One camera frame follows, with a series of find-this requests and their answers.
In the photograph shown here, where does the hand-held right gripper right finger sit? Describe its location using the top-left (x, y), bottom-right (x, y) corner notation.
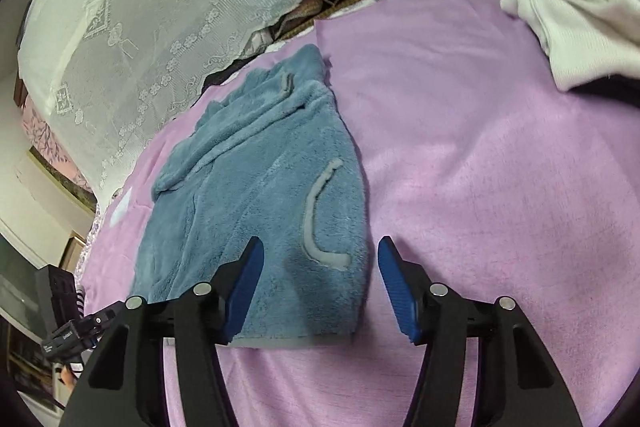
top-left (377, 235), bottom-right (583, 427)

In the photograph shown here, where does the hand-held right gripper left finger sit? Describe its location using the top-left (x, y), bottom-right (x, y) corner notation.
top-left (62, 235), bottom-right (265, 427)

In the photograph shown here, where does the blue fleece jacket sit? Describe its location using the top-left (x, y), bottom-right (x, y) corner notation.
top-left (135, 43), bottom-right (371, 350)

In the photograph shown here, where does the black flat panel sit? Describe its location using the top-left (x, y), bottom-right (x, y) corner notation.
top-left (47, 264), bottom-right (81, 323)

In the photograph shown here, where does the wooden cabinet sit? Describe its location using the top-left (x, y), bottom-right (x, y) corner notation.
top-left (59, 232), bottom-right (91, 270)

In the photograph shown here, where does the pink printed bedsheet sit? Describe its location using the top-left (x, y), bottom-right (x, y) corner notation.
top-left (77, 0), bottom-right (640, 427)

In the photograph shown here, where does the dark patterned board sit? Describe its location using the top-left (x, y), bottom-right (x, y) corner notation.
top-left (27, 147), bottom-right (98, 212)

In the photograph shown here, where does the folded pink white bedding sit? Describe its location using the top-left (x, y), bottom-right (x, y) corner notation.
top-left (247, 27), bottom-right (281, 55)

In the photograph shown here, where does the white lace cover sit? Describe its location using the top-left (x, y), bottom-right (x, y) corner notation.
top-left (17, 0), bottom-right (483, 202)

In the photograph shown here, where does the white garment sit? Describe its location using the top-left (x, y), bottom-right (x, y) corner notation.
top-left (500, 0), bottom-right (640, 92)

